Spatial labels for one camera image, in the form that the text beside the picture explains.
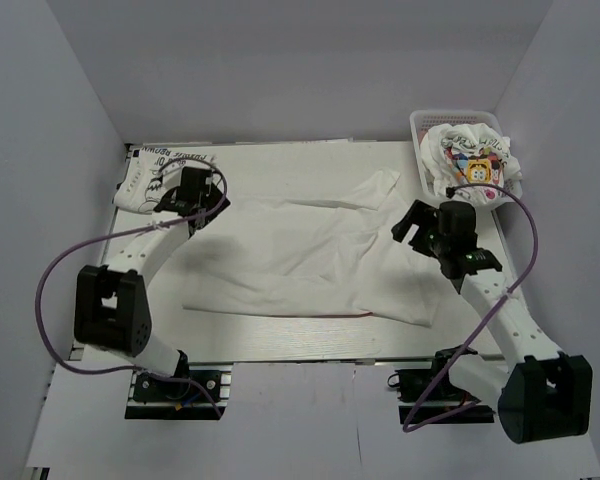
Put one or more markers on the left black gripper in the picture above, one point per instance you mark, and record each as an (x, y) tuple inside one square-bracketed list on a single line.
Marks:
[(215, 203)]

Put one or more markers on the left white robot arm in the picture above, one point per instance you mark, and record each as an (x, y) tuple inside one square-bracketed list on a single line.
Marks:
[(112, 311)]

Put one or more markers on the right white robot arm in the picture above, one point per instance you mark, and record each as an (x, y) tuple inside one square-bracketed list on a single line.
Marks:
[(537, 391)]

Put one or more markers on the folded Charlie Brown t-shirt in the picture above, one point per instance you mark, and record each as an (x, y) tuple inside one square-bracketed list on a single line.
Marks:
[(152, 171)]

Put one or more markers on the white plastic basket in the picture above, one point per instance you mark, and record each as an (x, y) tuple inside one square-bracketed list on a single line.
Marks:
[(422, 120)]

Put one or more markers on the white t-shirt colourful cartoon print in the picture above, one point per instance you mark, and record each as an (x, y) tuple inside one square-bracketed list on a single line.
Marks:
[(468, 154)]

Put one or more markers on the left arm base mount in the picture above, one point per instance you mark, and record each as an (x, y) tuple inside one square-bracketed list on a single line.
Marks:
[(151, 399)]

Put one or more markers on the white t-shirt red print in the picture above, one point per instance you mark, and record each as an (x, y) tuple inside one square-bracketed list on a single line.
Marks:
[(311, 258)]

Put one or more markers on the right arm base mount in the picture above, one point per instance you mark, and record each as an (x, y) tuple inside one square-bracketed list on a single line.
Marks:
[(410, 383)]

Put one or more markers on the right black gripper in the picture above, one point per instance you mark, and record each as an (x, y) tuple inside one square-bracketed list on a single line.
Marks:
[(419, 214)]

